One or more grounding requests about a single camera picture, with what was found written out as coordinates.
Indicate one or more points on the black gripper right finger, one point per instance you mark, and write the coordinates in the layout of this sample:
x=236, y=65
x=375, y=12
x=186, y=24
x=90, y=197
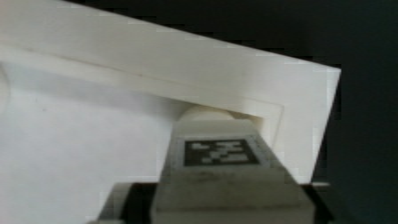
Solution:
x=323, y=216

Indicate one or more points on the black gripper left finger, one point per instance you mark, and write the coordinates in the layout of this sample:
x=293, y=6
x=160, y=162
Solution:
x=126, y=208

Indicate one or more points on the white table leg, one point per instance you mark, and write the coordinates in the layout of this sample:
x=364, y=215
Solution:
x=225, y=185

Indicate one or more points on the white square tabletop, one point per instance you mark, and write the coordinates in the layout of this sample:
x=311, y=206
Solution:
x=103, y=75

